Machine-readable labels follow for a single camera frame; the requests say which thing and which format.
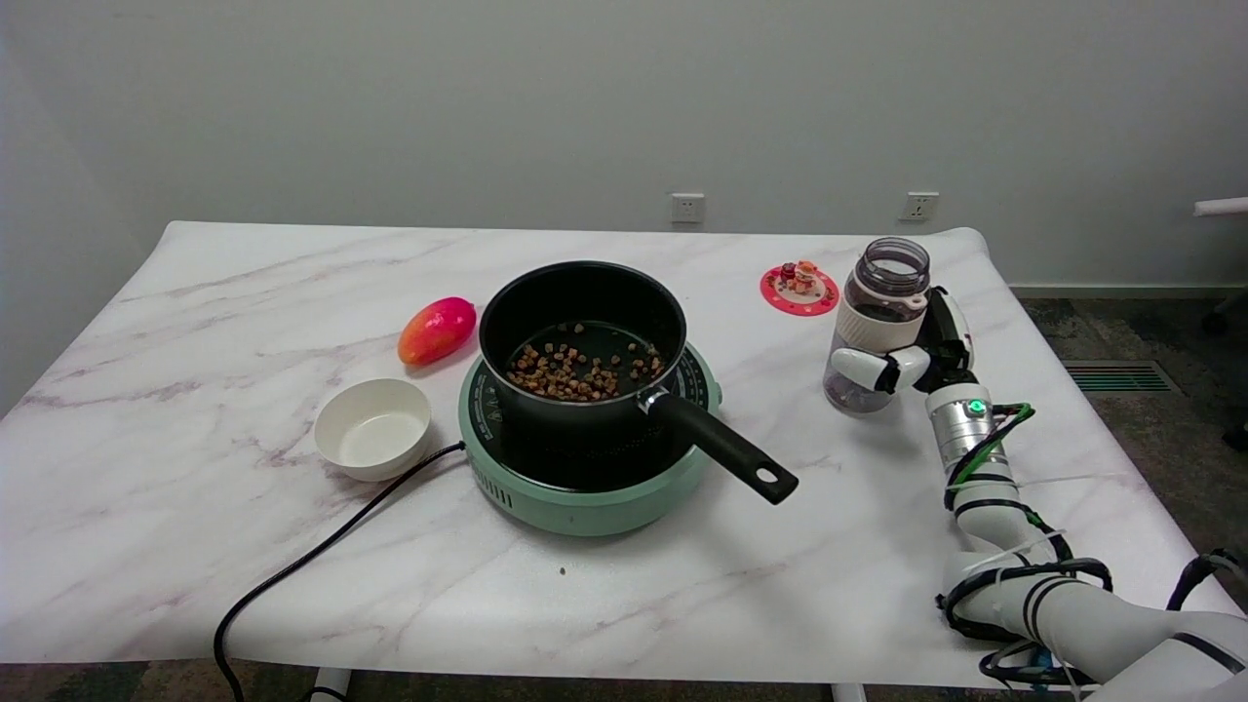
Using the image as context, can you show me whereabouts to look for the clear bottle with cream sleeve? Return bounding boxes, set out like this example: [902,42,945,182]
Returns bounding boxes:
[822,237,932,414]

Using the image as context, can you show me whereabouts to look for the green induction cooker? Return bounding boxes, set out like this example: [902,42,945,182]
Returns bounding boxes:
[458,341,723,537]

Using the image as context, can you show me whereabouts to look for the black saucepan with handle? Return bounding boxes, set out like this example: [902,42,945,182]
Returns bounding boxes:
[478,260,800,505]

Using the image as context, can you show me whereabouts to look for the brown food pieces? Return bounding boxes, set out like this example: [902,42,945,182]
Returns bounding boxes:
[507,322,669,403]

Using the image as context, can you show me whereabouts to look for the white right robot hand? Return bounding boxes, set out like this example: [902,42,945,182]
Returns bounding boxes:
[831,286,977,396]

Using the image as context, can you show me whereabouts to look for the pink round coaster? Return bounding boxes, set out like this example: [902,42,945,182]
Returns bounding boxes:
[760,263,840,317]

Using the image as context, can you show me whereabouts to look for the black power cable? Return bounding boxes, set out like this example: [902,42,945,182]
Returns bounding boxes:
[213,441,469,702]

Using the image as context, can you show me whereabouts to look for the white bowl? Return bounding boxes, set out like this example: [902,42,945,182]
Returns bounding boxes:
[313,378,433,483]

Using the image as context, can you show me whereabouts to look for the red orange mango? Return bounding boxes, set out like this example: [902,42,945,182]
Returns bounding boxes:
[397,296,479,368]

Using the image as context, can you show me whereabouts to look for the floor vent grille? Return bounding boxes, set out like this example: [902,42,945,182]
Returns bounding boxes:
[1063,361,1183,395]

